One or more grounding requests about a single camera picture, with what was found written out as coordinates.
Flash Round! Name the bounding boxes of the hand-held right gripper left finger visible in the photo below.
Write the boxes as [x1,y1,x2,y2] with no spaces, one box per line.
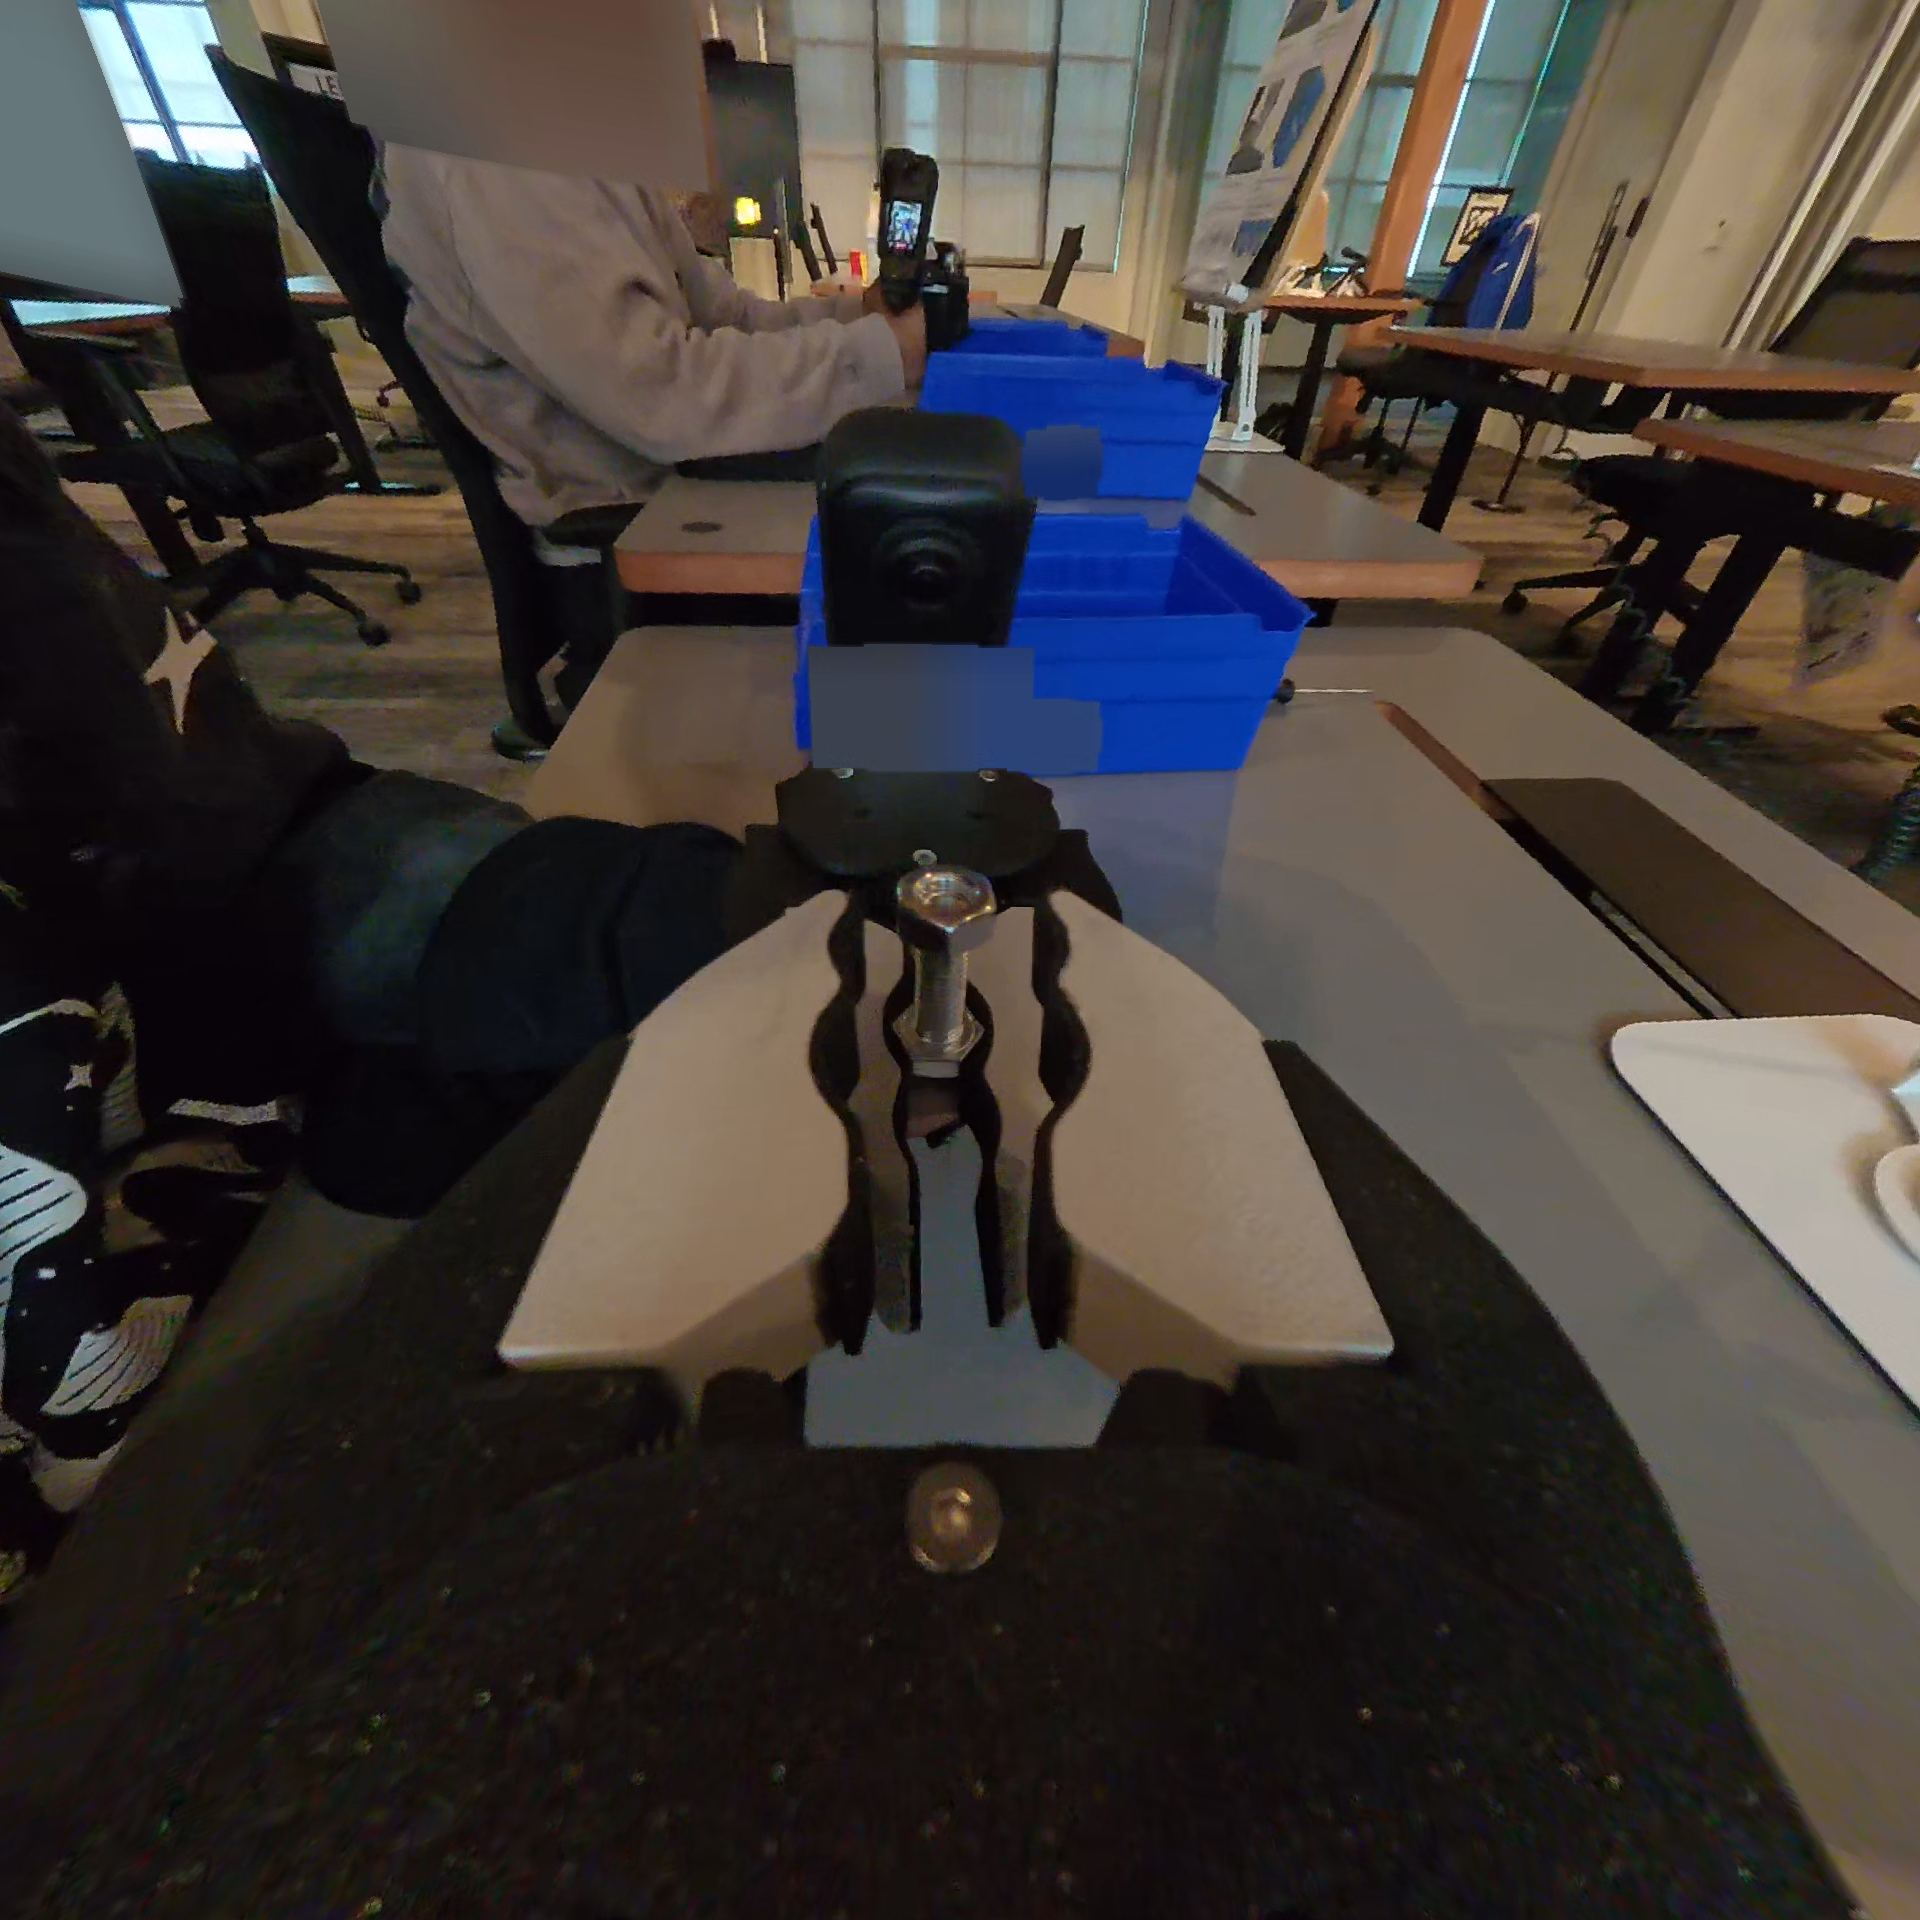
[499,888,921,1383]

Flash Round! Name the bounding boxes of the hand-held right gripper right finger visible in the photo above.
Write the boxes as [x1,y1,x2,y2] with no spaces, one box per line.
[977,885,1394,1390]

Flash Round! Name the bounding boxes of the silver hex bolt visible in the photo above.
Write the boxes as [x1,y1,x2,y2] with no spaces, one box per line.
[894,865,998,1080]

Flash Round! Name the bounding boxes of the blue plastic bin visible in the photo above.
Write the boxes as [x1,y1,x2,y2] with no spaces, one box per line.
[795,510,1316,776]
[945,310,1149,366]
[918,352,1228,504]

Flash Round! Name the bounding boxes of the person's left forearm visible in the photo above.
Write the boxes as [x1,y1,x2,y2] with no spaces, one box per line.
[263,767,753,1088]

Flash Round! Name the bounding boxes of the white flat tray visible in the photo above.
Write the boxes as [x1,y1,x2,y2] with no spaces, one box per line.
[1610,1012,1920,1414]

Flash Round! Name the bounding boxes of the grey wood-edged desk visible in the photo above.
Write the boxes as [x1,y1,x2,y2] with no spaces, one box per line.
[615,449,1489,600]

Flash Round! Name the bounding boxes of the white poster stand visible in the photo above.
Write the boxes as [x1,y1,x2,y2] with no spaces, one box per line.
[1201,293,1291,452]

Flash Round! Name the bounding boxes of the black display panel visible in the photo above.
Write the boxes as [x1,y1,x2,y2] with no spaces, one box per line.
[701,56,805,294]

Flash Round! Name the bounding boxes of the person's dark patterned clothing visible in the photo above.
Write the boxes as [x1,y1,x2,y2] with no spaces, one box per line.
[0,404,377,1599]

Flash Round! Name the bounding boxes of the printed poster board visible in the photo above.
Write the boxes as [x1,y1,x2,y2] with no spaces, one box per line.
[1177,0,1382,302]

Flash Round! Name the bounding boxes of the blue bag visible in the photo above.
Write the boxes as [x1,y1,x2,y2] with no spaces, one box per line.
[1430,211,1543,335]

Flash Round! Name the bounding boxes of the black office chair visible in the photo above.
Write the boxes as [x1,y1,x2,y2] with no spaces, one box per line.
[0,150,425,649]
[1506,449,1854,705]
[207,46,634,751]

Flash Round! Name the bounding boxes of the wooden pillar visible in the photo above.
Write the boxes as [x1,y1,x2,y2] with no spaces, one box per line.
[1351,0,1494,309]

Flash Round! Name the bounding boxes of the brown desk black legs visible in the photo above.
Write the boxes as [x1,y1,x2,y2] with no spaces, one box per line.
[1633,415,1920,735]
[1375,321,1920,534]

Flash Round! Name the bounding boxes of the black mesh chair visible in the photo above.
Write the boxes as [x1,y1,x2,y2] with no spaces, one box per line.
[1770,236,1920,360]

